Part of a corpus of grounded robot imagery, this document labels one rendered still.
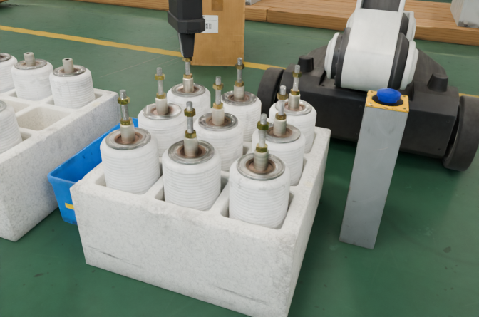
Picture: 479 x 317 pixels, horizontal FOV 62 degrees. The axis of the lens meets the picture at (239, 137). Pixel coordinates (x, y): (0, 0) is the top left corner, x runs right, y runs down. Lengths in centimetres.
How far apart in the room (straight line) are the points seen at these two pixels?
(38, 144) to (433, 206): 89
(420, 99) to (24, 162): 92
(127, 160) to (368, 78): 56
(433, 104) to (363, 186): 39
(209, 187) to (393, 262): 42
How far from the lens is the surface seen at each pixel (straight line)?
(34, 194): 94
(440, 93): 113
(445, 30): 257
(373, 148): 75
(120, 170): 68
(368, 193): 80
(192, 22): 78
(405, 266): 88
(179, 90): 89
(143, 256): 74
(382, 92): 73
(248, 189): 59
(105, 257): 80
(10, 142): 90
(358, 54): 94
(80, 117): 99
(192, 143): 63
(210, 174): 63
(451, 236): 99
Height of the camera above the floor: 59
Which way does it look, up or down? 29 degrees down
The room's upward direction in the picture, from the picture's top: 2 degrees clockwise
